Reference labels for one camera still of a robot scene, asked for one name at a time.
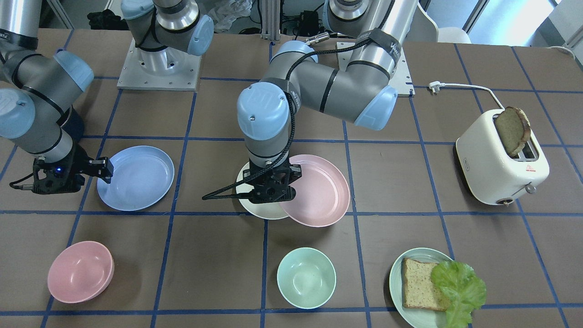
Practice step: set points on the blue plate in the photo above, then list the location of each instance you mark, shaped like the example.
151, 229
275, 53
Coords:
142, 176

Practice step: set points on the green plate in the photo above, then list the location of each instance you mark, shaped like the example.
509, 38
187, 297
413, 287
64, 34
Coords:
417, 318

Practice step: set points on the pink bowl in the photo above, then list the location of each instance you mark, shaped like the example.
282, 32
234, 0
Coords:
81, 272

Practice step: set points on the bread slice on plate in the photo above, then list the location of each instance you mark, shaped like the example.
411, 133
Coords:
419, 292

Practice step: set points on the cream toaster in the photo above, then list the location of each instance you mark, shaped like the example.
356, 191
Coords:
491, 175

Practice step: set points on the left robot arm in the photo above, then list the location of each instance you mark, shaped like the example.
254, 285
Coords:
300, 76

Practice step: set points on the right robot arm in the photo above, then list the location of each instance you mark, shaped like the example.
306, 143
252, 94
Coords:
44, 89

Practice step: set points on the bread slice in toaster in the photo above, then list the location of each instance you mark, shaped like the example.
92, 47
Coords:
514, 130

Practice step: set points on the lettuce leaf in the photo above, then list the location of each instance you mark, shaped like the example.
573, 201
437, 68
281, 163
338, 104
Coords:
463, 288

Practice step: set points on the green bowl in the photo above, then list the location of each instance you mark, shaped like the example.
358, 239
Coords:
306, 278

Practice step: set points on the pink plate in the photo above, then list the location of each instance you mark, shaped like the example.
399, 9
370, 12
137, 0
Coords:
322, 193

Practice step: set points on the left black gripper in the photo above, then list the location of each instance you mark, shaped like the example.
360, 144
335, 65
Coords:
294, 172

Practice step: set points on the cream plate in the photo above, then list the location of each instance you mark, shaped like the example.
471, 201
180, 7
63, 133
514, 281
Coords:
267, 211

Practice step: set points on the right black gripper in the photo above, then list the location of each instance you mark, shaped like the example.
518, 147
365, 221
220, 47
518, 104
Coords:
78, 159

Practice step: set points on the aluminium frame post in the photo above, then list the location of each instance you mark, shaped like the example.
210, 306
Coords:
270, 11

